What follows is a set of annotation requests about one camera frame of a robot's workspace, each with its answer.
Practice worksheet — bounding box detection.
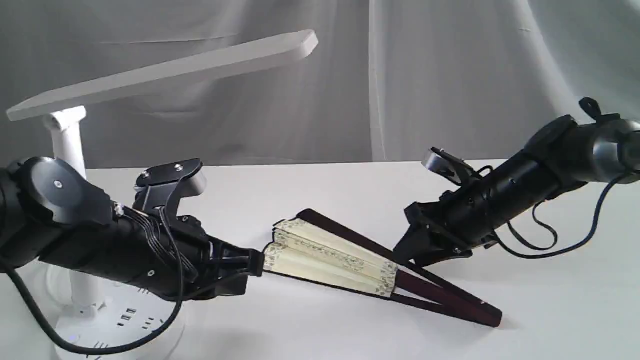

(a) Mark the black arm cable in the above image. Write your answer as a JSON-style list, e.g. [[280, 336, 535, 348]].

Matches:
[[492, 172, 636, 260], [0, 205, 201, 356]]

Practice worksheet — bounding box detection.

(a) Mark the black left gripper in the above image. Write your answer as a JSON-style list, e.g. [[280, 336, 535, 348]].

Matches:
[[94, 202, 265, 302]]

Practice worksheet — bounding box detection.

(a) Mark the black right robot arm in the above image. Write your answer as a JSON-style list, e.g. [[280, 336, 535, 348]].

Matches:
[[393, 96, 639, 267]]

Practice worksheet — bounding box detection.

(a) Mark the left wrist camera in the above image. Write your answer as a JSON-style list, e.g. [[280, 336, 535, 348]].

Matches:
[[132, 158, 207, 217]]

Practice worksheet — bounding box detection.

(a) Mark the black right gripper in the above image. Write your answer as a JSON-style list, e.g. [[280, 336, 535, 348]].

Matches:
[[393, 155, 556, 267]]

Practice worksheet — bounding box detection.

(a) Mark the white desk lamp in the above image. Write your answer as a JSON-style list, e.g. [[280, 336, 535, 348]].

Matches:
[[6, 29, 185, 360]]

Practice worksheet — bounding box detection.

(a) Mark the cream folding paper fan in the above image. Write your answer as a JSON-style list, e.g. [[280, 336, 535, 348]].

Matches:
[[263, 208, 503, 328]]

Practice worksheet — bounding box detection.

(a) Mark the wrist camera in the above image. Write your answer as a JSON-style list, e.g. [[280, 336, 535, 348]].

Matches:
[[132, 158, 207, 217], [422, 146, 482, 187]]

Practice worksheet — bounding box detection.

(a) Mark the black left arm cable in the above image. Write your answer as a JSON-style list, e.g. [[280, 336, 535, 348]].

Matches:
[[0, 205, 201, 356]]

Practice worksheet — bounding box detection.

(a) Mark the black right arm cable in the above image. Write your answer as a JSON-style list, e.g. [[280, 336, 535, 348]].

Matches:
[[492, 172, 636, 260]]

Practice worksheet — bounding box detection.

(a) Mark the grey backdrop curtain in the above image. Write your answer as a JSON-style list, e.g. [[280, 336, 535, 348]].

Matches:
[[1, 0, 639, 169]]

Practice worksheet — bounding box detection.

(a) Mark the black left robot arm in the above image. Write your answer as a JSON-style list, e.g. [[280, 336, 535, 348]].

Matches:
[[1, 157, 265, 302]]

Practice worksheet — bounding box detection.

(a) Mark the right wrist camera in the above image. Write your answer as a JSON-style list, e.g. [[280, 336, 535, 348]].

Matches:
[[422, 146, 482, 187]]

